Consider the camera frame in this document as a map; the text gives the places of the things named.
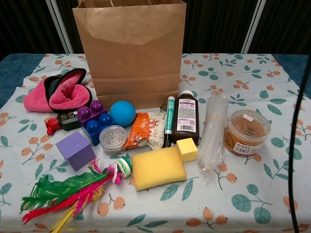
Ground bundle of clear straws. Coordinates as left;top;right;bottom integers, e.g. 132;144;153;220
198;88;231;185

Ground clear plastic container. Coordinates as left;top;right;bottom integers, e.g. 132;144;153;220
224;109;272;158

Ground orange and white snack packet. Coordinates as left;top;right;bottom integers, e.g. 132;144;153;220
123;112;167;151

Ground brown paper shopping bag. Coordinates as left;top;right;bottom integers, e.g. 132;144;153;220
72;0;187;111

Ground green marker pen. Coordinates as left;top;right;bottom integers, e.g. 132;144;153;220
164;96;176;149

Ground brown medicine bottle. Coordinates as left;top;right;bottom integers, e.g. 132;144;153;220
172;90;200;145

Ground blue rubber ball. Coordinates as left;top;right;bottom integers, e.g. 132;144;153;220
109;100;137;128

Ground yellow foam cube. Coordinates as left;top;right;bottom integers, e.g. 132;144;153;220
176;137;198;163

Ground clear tub of paper clips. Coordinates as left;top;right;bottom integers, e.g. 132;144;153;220
99;125;128;156

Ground yellow sponge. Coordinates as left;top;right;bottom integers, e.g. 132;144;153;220
131;147;187;192

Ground blue plastic building block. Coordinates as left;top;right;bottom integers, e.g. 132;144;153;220
81;113;117;147

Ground purple plastic building block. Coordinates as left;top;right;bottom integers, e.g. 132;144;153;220
76;100;107;127

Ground small black bottle red cap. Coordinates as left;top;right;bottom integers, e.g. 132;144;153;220
45;111;82;136

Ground purple foam cube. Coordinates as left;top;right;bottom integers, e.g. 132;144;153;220
55;132;96;172

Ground pink plush cloth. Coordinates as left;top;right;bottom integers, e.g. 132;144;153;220
23;68;93;114

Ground floral tablecloth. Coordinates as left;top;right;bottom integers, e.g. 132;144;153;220
0;53;311;233

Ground black pleated curtain panel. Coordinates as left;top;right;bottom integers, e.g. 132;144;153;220
0;0;60;61
247;0;311;55
57;0;85;54
183;0;258;54

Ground colourful feather shuttlecock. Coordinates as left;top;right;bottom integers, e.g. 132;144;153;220
20;156;134;233

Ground grey aluminium partition post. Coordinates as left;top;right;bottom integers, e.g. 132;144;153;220
240;0;268;54
46;0;75;54

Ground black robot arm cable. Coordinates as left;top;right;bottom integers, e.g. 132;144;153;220
288;54;311;233

